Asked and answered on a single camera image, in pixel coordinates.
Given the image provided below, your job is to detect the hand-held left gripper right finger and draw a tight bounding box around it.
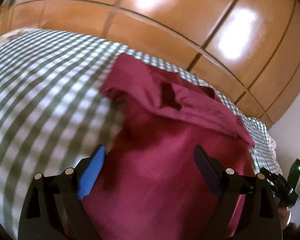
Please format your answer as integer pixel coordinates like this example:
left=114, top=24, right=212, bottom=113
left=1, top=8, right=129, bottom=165
left=194, top=145, right=283, bottom=240

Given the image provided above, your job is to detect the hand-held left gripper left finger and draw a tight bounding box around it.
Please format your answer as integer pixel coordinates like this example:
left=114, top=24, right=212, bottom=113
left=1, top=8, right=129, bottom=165
left=18, top=144, right=107, bottom=240

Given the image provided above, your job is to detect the dark red fleece sweatshirt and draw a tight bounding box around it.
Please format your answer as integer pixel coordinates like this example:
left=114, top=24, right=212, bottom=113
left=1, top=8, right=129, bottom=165
left=65, top=52, right=256, bottom=240

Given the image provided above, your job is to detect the green white checked blanket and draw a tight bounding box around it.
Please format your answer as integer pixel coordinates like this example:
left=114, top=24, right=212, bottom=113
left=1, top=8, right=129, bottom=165
left=0, top=29, right=270, bottom=230

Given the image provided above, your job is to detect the wooden wardrobe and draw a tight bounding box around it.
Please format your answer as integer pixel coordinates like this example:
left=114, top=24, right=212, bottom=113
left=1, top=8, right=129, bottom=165
left=0, top=0, right=300, bottom=130

